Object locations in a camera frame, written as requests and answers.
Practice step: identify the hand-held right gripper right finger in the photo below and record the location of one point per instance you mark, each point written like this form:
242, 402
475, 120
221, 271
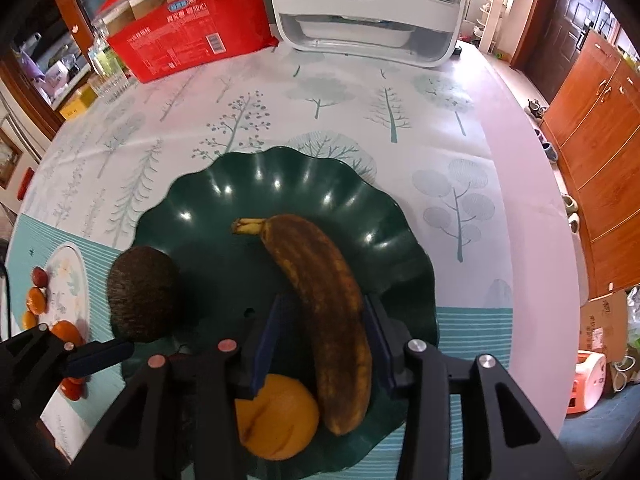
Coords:
382, 345

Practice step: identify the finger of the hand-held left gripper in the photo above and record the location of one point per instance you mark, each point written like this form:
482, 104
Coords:
100, 357
20, 405

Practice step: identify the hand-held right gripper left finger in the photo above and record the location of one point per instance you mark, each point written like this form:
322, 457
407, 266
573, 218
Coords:
272, 340

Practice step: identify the red tomato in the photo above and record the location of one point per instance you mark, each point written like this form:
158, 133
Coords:
72, 387

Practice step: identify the orange tangerine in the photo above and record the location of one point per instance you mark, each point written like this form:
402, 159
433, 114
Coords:
67, 332
36, 300

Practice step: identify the brown overripe banana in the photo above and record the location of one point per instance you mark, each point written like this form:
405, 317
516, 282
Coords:
320, 300

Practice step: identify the dark brown avocado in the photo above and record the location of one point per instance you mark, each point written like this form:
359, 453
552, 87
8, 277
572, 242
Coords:
142, 290

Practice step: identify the yellow mango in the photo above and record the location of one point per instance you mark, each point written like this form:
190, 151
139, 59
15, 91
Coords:
285, 420

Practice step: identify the small yellow tangerine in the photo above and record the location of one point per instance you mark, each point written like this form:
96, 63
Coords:
28, 319

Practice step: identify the red lychee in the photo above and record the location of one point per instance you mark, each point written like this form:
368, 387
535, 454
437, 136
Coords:
39, 276

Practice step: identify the dark green scalloped plate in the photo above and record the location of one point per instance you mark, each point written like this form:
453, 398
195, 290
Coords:
225, 240

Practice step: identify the white pink plastic stool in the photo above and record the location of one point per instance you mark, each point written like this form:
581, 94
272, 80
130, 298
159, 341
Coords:
587, 382

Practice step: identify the cardboard box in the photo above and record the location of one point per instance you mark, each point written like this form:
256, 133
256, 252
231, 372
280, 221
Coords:
602, 325

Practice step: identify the tree printed tablecloth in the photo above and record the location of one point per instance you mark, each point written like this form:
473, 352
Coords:
350, 125

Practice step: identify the pale green slipper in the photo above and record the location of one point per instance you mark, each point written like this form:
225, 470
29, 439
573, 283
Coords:
569, 202
574, 222

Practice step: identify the yellow box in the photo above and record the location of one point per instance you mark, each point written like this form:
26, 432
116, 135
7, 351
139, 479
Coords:
77, 105

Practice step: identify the blue grey shoe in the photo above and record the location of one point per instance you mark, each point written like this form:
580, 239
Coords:
540, 136
549, 151

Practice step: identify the clear glass cups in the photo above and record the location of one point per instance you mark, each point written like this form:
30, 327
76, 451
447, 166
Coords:
111, 85

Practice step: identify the wooden display cabinet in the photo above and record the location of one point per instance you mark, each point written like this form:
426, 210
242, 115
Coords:
25, 87

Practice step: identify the dark shoe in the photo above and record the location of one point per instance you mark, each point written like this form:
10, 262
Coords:
535, 108

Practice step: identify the orange wooden cabinet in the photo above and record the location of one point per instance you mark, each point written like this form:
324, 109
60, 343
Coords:
600, 150

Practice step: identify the clear glass bottle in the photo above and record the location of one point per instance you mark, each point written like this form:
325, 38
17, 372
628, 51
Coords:
102, 55

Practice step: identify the white tray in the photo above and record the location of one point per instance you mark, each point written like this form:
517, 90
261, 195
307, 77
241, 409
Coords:
355, 35

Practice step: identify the red paper cup package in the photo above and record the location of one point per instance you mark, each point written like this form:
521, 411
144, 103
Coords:
190, 35

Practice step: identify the white countertop sterilizer cabinet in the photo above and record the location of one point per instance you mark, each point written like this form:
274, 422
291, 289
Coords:
370, 0

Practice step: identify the white shoe rack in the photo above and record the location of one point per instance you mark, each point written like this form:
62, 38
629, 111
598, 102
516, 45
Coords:
487, 15

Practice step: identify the dark brown door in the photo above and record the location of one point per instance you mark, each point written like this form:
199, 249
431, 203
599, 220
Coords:
555, 35

